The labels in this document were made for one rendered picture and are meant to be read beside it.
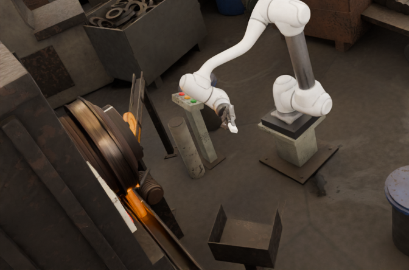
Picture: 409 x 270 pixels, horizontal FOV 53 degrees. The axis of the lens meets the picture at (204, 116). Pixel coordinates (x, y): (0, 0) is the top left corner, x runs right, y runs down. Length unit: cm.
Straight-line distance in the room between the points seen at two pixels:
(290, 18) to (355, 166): 121
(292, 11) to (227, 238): 113
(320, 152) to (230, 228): 124
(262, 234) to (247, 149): 135
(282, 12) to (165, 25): 221
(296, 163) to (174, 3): 216
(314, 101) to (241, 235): 94
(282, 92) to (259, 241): 104
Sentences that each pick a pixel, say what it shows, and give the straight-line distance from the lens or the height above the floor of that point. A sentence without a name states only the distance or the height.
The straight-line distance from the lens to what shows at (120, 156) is 162.
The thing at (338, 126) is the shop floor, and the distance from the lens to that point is 322.
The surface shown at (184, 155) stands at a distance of 292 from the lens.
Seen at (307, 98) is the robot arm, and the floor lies 66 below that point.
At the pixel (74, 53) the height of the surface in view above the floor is 51.
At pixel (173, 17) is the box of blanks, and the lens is 428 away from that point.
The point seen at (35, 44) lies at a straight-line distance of 442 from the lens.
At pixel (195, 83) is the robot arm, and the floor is 104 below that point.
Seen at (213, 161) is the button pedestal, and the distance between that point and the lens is 315.
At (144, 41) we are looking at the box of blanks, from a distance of 403.
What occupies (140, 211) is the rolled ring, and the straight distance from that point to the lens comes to 199.
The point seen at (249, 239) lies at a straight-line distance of 190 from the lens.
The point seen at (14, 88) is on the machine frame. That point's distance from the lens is 108.
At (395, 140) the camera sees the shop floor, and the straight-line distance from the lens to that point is 309.
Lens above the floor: 214
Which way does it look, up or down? 36 degrees down
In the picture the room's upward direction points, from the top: 20 degrees counter-clockwise
